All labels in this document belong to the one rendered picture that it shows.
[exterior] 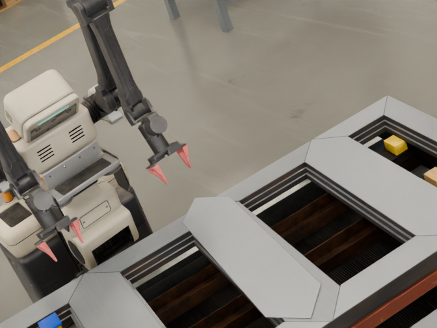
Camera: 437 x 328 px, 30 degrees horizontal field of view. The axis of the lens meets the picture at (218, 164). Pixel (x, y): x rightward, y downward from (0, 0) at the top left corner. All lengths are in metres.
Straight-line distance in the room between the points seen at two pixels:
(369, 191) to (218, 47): 3.39
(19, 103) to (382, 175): 1.16
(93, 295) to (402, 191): 0.98
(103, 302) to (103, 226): 0.50
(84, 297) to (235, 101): 2.70
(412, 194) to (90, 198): 1.13
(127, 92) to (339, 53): 2.82
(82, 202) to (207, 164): 1.72
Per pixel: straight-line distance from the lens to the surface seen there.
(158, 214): 4.30
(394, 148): 2.80
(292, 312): 2.21
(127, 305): 2.44
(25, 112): 2.64
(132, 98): 2.59
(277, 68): 5.26
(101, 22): 2.48
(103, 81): 2.67
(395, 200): 2.47
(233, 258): 2.43
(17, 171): 2.47
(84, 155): 2.80
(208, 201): 2.70
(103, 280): 2.57
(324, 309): 2.19
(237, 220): 2.57
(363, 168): 2.63
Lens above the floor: 2.39
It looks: 32 degrees down
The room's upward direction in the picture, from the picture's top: 20 degrees counter-clockwise
